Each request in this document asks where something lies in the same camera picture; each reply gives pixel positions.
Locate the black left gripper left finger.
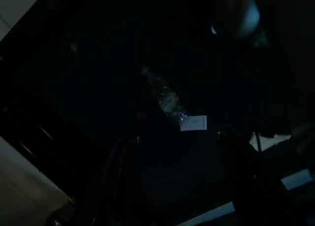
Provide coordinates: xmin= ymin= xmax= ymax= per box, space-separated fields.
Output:
xmin=83 ymin=134 xmax=141 ymax=226

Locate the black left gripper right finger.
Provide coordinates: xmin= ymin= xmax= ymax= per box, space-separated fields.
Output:
xmin=217 ymin=131 xmax=297 ymax=226

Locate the white paper card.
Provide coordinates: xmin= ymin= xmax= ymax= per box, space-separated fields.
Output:
xmin=180 ymin=115 xmax=208 ymax=132

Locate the clear plastic water bottle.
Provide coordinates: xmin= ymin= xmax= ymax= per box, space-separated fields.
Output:
xmin=140 ymin=65 xmax=189 ymax=126

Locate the rounded grey white object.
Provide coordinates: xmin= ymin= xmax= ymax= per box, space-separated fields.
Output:
xmin=210 ymin=0 xmax=269 ymax=48

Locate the black cable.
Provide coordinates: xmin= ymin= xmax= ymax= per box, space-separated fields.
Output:
xmin=253 ymin=131 xmax=262 ymax=153

